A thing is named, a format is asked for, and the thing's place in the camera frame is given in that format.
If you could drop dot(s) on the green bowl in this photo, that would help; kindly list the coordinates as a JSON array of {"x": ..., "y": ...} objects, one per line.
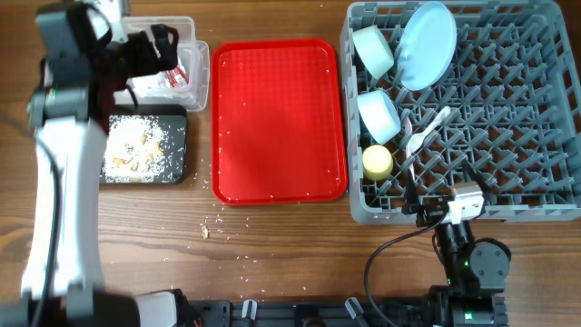
[{"x": 373, "y": 50}]

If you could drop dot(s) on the white plastic spoon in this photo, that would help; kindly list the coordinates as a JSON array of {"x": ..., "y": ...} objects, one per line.
[{"x": 417, "y": 140}]

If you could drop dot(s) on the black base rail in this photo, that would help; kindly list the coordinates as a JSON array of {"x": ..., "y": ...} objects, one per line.
[{"x": 411, "y": 311}]

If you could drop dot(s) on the white plastic fork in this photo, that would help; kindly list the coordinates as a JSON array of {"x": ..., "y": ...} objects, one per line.
[{"x": 408, "y": 153}]

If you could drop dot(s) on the black waste tray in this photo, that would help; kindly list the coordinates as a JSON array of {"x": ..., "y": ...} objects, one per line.
[{"x": 172, "y": 145}]

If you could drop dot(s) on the red plastic tray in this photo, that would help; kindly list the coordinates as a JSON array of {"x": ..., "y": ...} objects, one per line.
[{"x": 277, "y": 128}]

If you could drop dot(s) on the food crumb on table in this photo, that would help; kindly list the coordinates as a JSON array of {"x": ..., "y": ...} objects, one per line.
[{"x": 205, "y": 232}]

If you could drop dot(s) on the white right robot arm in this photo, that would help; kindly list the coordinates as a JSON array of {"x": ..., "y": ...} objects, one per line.
[{"x": 476, "y": 269}]

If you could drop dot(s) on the white napkin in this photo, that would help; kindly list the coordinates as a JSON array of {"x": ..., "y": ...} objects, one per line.
[{"x": 152, "y": 86}]

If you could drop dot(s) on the grey dishwasher rack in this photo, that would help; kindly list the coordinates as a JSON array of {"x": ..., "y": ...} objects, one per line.
[{"x": 514, "y": 95}]

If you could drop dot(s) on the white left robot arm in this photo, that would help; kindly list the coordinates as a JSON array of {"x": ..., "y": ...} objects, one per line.
[{"x": 69, "y": 116}]

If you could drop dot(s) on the light blue bowl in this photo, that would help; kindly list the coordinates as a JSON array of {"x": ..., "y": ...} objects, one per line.
[{"x": 379, "y": 115}]

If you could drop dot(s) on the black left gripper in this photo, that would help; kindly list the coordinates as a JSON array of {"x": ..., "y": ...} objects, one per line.
[{"x": 150, "y": 62}]

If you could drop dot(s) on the light blue plate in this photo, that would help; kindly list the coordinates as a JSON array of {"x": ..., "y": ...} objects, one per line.
[{"x": 427, "y": 46}]

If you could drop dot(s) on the yellow cup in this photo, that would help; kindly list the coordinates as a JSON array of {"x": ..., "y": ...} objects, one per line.
[{"x": 377, "y": 162}]

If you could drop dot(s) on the rice and food scraps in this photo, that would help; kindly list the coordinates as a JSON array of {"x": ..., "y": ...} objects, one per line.
[{"x": 140, "y": 150}]

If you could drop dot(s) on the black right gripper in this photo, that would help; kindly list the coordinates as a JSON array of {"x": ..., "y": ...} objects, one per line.
[{"x": 433, "y": 208}]

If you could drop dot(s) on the clear plastic bin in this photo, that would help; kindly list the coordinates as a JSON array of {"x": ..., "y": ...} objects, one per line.
[{"x": 193, "y": 56}]

